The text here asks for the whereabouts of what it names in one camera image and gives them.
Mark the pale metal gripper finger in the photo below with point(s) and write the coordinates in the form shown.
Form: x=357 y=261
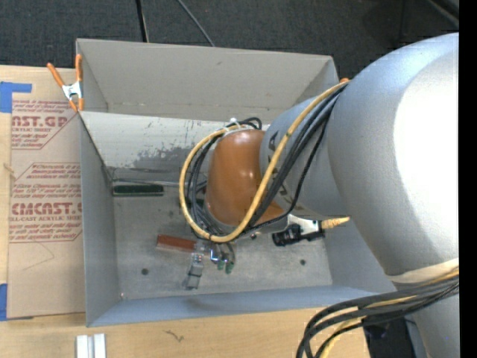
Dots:
x=189 y=277
x=199 y=270

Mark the red-brown flat block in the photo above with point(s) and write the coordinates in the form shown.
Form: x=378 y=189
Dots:
x=174 y=243

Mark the grey metal bin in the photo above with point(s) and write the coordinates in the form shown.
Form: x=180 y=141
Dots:
x=149 y=237

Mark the dark green flat block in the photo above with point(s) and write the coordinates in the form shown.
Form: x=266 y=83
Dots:
x=138 y=190

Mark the brown cardboard board, red print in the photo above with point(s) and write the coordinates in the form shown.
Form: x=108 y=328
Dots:
x=41 y=259

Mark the black cylinder on white bracket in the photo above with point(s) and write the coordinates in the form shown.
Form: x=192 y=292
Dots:
x=288 y=235

